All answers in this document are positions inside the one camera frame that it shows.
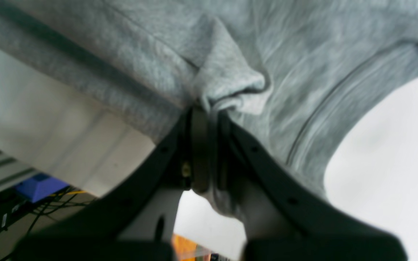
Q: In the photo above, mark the grey t-shirt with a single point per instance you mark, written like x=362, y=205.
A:
x=297, y=74

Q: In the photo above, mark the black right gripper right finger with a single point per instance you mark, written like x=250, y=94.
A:
x=283, y=220

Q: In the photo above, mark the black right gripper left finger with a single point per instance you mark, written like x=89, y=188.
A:
x=135, y=221

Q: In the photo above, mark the blue foam block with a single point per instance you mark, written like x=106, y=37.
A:
x=39, y=187

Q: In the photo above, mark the clear plastic storage bin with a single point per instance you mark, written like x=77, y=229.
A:
x=187, y=250

